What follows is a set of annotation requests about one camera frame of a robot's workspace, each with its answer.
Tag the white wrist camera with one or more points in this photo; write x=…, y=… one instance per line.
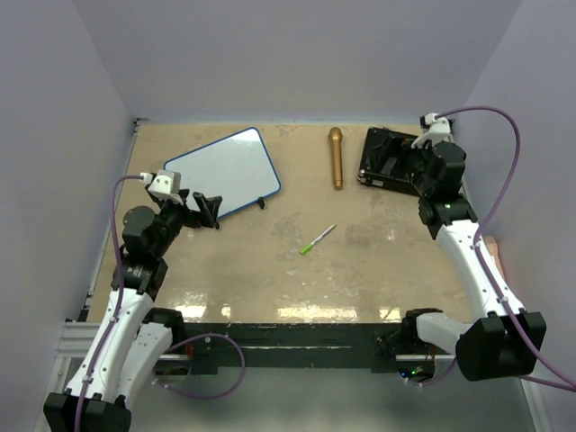
x=164, y=184
x=435, y=128

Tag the green marker cap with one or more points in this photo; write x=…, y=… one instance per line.
x=306, y=249

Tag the black hard case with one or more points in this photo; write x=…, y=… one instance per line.
x=383, y=149

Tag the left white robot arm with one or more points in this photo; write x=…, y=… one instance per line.
x=133, y=333

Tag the blue framed whiteboard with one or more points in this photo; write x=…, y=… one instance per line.
x=237, y=168

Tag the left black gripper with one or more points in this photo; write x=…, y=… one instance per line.
x=193, y=218

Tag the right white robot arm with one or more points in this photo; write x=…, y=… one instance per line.
x=501, y=340

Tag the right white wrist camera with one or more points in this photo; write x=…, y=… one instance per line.
x=435, y=128

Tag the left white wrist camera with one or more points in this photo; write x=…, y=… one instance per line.
x=164, y=184

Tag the black base frame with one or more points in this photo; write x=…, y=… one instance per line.
x=377, y=347

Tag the gold microphone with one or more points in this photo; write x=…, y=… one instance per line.
x=335, y=138

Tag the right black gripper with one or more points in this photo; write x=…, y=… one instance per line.
x=425, y=149

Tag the white whiteboard marker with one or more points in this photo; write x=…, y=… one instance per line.
x=322, y=235

